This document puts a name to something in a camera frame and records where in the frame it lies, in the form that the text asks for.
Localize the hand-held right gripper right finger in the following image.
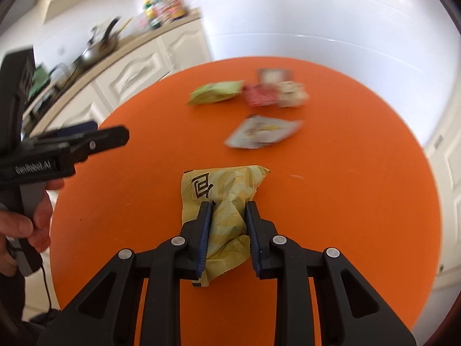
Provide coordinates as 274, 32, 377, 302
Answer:
245, 202, 415, 346

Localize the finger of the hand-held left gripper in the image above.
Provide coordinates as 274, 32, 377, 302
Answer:
68, 125, 130, 163
36, 120, 99, 145

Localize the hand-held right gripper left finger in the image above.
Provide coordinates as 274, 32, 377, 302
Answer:
38, 202, 214, 346

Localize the yellow striped snack wrapper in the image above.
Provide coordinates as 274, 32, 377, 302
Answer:
181, 165, 271, 289

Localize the person's left hand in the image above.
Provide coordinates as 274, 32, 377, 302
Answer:
0, 178, 66, 272

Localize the green cloth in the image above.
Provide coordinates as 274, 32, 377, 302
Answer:
30, 65, 52, 96

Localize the white kitchen cabinet counter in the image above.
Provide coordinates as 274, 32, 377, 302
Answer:
22, 7, 214, 132

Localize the round orange table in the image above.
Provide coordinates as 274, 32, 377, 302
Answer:
48, 56, 443, 346

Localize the white yellow snack wrapper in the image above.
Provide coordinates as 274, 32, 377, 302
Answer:
224, 114, 304, 151

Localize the green snack wrapper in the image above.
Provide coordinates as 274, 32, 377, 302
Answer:
186, 80, 244, 106

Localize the group of colourful condiment bottles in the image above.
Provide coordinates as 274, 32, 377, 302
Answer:
141, 0, 189, 29

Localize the red snack wrapper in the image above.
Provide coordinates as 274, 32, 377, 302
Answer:
243, 83, 281, 108

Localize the beige snack wrapper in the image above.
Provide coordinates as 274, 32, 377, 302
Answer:
277, 80, 310, 109

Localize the metal wok with handle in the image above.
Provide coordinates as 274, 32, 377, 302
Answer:
73, 17, 122, 68

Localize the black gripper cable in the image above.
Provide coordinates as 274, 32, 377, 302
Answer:
39, 259, 54, 312

